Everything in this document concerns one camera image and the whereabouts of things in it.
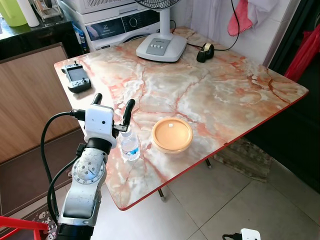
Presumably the grey brown floor rug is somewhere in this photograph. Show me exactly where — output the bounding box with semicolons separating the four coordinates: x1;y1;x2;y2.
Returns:
212;137;276;183

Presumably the brown wooden cabinet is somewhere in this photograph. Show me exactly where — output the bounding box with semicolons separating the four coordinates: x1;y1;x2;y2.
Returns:
0;20;86;163

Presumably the grey handheld controller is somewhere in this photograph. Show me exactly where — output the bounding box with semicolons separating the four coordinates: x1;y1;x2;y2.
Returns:
61;62;93;94

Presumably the white cylinder roll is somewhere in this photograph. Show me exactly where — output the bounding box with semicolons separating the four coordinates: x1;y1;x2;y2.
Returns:
17;0;41;28

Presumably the green plastic container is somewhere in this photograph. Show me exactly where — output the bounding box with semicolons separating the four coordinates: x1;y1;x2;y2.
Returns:
0;0;28;27

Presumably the red metal frame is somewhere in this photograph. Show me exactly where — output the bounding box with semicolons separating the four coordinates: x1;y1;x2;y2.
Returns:
0;216;50;240

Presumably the black tape dispenser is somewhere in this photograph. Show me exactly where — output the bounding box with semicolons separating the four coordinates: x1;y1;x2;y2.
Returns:
196;43;215;63

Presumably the white washing machine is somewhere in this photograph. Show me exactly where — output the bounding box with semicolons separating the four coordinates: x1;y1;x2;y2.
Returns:
59;0;168;53

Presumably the marble pattern folding table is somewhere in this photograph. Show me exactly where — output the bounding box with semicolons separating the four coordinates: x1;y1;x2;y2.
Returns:
54;26;309;211

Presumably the black fan power cable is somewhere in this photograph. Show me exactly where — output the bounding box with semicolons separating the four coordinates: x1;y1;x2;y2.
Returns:
186;0;242;52

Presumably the pink red hanging cloth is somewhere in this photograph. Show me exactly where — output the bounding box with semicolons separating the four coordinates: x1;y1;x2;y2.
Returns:
227;0;254;37

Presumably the small clear water bottle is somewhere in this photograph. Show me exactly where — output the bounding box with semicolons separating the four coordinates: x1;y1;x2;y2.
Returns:
119;129;142;162

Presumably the red plastic bag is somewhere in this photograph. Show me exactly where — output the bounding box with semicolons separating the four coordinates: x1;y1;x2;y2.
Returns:
285;25;320;83

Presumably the white standing fan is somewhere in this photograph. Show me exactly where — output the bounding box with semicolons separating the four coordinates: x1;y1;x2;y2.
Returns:
134;0;188;63

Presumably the white hanging cloth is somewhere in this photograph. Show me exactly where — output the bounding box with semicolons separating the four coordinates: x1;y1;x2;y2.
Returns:
245;0;281;28

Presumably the orange lidded round bowl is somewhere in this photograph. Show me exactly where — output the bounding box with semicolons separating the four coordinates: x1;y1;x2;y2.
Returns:
151;117;194;154

